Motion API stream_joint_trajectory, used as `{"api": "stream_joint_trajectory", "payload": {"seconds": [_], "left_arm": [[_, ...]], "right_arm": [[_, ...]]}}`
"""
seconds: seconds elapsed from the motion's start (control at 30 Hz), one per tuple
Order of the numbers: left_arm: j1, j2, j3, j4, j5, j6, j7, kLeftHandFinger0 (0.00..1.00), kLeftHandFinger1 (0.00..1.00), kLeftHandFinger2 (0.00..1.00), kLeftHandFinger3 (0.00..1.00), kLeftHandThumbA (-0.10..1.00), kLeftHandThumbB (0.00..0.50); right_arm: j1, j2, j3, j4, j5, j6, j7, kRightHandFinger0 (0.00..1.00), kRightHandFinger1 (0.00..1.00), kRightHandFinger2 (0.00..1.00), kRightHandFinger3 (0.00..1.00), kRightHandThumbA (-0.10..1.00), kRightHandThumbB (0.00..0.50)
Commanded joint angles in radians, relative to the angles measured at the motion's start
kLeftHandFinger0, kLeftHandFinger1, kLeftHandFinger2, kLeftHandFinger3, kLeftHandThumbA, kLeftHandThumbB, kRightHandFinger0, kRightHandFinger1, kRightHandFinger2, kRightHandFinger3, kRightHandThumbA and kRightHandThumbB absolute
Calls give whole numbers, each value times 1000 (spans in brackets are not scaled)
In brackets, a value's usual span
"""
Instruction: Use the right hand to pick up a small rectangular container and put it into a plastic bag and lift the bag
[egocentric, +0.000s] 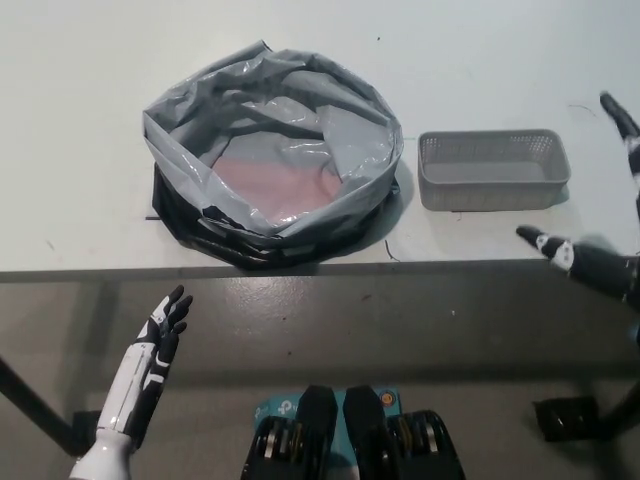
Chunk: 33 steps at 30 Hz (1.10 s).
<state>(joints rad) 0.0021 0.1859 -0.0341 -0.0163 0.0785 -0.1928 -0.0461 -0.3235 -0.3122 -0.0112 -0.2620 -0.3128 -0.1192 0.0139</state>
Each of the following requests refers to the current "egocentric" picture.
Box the bin with grey plastic liner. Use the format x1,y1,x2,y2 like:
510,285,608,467
141,42,405,274

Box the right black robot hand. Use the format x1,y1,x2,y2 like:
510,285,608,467
516,91,640,309

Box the black table foot plate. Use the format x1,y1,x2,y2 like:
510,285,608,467
532,396,601,444
72,409,104,451

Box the pink flat sheet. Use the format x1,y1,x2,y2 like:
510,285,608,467
212,149,346,225

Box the small grey rectangular basket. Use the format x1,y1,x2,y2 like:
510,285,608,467
416,128,573,211

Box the blue box on floor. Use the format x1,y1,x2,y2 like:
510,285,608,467
249,384,401,480

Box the black table leg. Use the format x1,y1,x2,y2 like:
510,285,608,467
0,354,84,459

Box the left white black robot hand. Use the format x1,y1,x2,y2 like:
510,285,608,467
94,284,195,449

